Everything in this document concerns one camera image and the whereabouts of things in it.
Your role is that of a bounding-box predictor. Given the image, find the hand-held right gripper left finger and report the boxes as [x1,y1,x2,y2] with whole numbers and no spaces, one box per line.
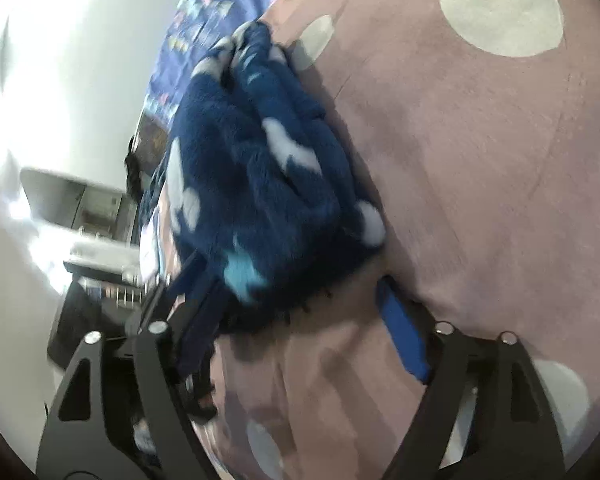
[35,284,222,480]

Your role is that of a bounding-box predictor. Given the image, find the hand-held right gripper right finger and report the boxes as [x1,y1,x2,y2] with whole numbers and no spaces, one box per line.
[374,276,567,480]

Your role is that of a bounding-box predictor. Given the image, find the navy star-print fleece garment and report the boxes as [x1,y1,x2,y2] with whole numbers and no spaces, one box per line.
[139,20,388,376]

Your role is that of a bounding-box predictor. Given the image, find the light blue printed sheet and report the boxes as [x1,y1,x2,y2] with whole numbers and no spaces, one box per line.
[138,212,183,286]

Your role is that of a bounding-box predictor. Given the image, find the black furniture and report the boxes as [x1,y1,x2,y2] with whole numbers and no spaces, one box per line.
[46,275,153,366]

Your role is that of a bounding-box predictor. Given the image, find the white object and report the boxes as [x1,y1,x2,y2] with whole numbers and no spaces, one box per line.
[62,239,143,283]

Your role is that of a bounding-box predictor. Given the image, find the black bag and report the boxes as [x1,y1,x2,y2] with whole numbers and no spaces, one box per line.
[123,135,147,198]

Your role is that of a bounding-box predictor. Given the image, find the grey cabinet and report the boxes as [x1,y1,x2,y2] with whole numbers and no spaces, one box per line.
[19,166,138,247]

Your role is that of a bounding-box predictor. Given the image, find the pink polka dot blanket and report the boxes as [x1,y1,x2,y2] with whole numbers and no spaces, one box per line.
[140,0,600,480]

